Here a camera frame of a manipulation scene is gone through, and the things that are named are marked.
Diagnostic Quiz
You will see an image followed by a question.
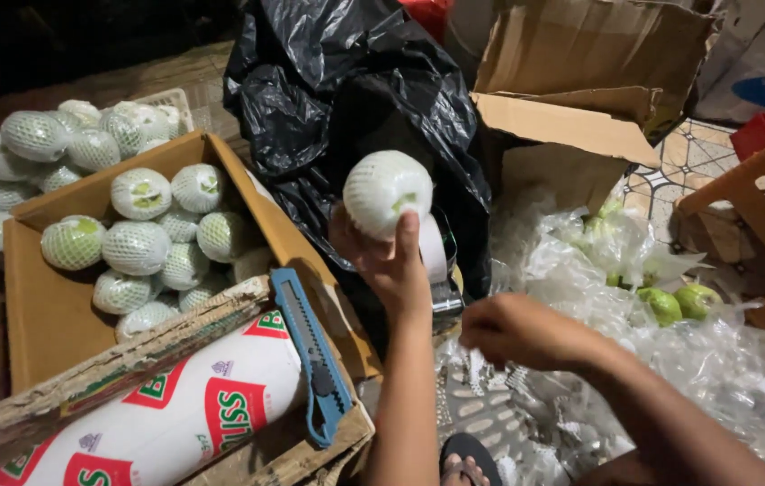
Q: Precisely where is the white foam-netted guava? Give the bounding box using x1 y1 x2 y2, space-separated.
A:
342 150 435 242

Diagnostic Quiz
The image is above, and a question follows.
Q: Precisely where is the tape dispenser with white roll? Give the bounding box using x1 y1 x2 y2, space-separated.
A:
418 206 466 333

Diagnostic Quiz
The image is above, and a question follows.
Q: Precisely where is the open brown cardboard carton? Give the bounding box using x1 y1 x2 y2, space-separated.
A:
446 0 718 217

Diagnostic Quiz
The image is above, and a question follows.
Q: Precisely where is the person's right hand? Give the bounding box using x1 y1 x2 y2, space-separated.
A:
461 293 594 373

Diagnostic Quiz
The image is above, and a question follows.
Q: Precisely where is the person's left hand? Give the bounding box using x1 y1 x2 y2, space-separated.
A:
327 201 435 322

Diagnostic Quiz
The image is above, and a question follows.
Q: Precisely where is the white plastic basket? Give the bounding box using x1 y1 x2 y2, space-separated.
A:
131 88 196 136

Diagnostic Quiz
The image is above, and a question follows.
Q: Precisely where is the bare green guava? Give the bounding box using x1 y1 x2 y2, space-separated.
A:
673 283 724 321
638 288 684 328

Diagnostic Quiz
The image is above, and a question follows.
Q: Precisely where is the shallow brown cardboard box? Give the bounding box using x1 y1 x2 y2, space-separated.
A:
3 130 384 396

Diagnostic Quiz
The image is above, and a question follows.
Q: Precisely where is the worn wooden crate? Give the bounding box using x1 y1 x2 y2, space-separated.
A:
0 275 377 486

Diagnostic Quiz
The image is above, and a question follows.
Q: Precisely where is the white roll with red labels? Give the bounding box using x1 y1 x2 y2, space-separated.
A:
0 309 310 486

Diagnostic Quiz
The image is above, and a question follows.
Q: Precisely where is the heap of clear plastic wrappers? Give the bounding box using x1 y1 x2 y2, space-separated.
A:
433 188 765 486

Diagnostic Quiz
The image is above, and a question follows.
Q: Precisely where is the red plastic bag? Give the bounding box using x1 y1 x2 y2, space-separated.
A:
399 0 455 45

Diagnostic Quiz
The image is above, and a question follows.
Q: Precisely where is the person's foot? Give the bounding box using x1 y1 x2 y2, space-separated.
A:
442 454 491 486

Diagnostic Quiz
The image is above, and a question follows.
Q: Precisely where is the red plastic basket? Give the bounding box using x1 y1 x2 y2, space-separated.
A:
730 112 765 163

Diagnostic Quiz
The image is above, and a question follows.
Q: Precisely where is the pile of net-wrapped guavas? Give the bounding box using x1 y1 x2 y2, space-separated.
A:
0 100 185 261
40 163 276 342

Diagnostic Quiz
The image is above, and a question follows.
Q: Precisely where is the blue utility knife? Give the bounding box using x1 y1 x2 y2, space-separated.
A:
269 268 355 449

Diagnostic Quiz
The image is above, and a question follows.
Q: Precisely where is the black sandal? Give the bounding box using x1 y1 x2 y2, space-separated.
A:
438 432 504 486

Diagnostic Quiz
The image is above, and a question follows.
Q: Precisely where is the orange plastic stool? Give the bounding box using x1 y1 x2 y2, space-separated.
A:
671 121 765 336

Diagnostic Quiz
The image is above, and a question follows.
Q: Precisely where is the black plastic bag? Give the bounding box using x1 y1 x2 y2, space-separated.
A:
223 0 493 353

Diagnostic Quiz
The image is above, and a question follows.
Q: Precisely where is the white sack with blue print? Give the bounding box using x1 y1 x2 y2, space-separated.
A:
693 0 765 126

